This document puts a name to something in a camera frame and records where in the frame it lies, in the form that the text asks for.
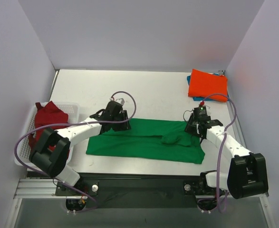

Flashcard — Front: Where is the green t-shirt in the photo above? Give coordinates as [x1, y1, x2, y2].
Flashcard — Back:
[86, 118, 205, 164]

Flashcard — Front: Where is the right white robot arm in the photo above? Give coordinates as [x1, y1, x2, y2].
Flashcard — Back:
[185, 105, 269, 199]

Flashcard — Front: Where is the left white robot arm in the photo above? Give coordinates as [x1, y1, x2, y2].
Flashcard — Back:
[29, 98, 131, 196]

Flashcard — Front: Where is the folded orange t-shirt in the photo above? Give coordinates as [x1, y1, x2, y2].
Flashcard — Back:
[188, 69, 228, 102]

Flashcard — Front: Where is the white plastic basket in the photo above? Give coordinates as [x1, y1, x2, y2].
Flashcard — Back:
[17, 102, 80, 169]

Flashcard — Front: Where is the folded blue t-shirt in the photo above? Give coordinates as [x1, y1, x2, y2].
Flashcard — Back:
[186, 72, 231, 102]

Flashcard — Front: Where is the dark red t-shirt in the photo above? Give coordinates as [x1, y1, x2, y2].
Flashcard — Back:
[28, 101, 68, 149]

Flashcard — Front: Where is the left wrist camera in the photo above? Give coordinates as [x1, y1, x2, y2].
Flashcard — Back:
[110, 97, 125, 106]

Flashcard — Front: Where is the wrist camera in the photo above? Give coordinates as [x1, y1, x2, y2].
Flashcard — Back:
[199, 101, 211, 110]
[110, 97, 125, 106]

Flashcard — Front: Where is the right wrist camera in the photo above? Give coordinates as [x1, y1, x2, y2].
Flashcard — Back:
[199, 101, 211, 110]

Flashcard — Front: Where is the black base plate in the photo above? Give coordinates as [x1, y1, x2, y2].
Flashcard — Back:
[55, 173, 218, 211]

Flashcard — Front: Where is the aluminium frame rail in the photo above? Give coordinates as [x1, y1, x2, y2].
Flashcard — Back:
[13, 178, 269, 200]

